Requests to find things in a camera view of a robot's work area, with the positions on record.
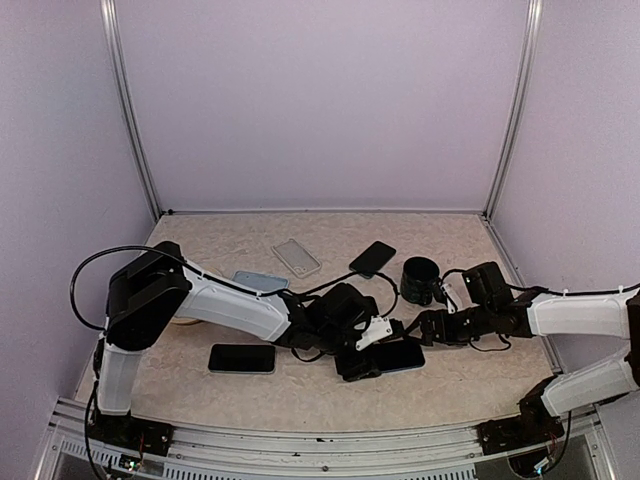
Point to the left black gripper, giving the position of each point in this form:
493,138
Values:
357,369

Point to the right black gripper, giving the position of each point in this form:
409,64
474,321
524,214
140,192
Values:
428,318

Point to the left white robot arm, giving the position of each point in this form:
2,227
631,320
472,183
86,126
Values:
161,284

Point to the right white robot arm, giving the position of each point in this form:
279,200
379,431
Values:
537,313

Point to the black phone near mug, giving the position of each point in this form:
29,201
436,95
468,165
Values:
372,259

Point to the clear white phone case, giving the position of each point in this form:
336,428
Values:
297,258

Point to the light blue phone case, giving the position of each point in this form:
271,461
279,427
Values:
260,281

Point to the black phone front table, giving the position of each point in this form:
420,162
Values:
239,358

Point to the dark green mug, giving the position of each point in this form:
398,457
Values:
418,278

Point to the beige round plate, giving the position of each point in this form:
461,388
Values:
184,322

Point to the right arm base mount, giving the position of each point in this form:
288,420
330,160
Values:
533,425

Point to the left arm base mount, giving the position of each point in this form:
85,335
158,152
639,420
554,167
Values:
132,433

